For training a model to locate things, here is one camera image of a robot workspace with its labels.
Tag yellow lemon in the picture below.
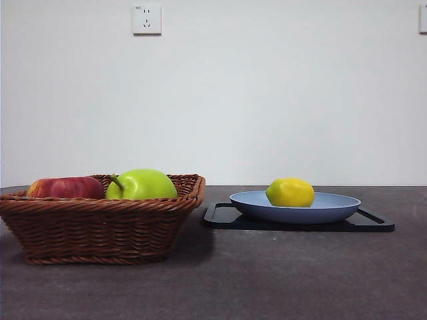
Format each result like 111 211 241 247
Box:
266 177 316 208

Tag blue round plate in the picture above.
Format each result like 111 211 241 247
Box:
229 190 362 225

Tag brown wicker basket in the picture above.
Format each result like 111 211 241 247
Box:
0 173 207 266

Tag dark cutting board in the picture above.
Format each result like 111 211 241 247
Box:
203 201 396 233

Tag green apple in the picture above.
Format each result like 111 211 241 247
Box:
105 168 178 201

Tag red apple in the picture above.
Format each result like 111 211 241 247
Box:
26 176 106 200

